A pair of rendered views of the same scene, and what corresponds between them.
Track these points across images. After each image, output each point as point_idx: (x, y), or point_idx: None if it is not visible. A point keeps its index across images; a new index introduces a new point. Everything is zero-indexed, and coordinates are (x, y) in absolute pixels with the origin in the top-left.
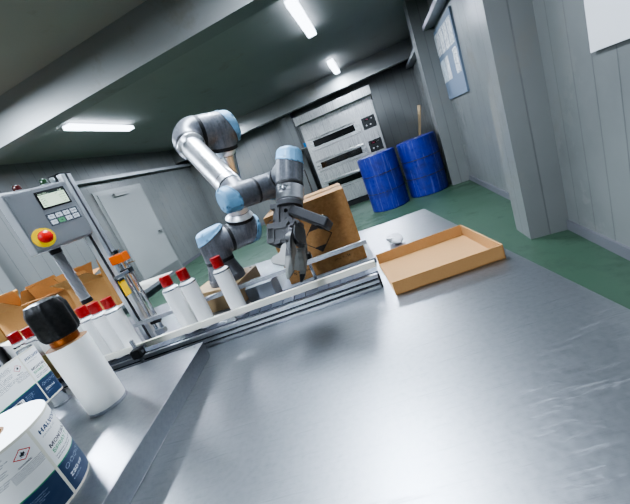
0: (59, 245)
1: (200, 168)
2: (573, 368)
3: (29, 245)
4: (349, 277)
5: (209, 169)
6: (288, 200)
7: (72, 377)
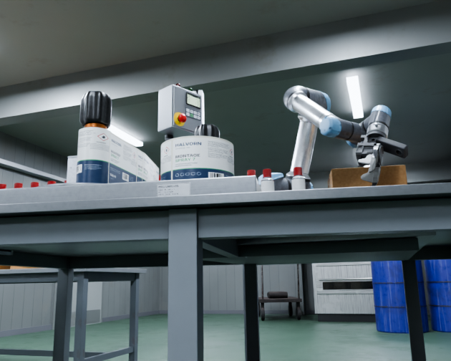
0: (182, 129)
1: (308, 109)
2: None
3: (167, 120)
4: None
5: (317, 109)
6: (378, 132)
7: None
